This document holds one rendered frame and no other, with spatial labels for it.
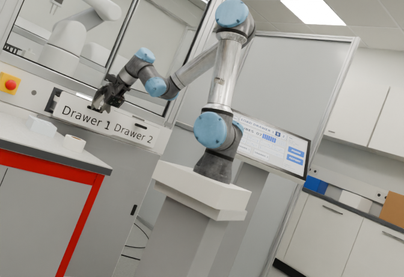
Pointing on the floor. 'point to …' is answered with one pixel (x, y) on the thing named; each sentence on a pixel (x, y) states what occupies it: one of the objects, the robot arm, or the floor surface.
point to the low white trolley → (42, 199)
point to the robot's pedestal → (184, 237)
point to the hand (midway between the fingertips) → (97, 107)
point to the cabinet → (104, 196)
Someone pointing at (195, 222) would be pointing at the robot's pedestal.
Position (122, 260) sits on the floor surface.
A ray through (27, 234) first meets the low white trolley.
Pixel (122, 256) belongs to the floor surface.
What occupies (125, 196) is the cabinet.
